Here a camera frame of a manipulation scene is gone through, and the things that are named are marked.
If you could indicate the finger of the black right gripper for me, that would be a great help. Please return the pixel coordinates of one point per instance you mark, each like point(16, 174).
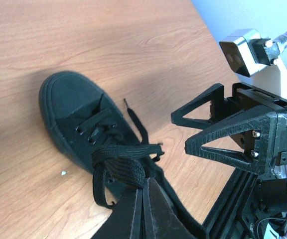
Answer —
point(189, 115)
point(241, 140)

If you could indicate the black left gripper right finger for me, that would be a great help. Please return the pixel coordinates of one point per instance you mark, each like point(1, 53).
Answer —
point(160, 222)

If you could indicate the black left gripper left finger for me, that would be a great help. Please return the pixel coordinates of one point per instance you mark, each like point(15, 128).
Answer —
point(125, 219)

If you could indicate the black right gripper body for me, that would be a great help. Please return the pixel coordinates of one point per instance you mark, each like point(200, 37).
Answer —
point(245, 97)

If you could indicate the black canvas sneaker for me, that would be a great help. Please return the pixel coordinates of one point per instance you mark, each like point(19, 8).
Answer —
point(66, 99)

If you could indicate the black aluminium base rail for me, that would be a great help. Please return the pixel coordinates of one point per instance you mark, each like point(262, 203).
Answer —
point(227, 219)

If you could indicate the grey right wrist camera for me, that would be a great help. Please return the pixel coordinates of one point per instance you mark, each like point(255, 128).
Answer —
point(252, 56)

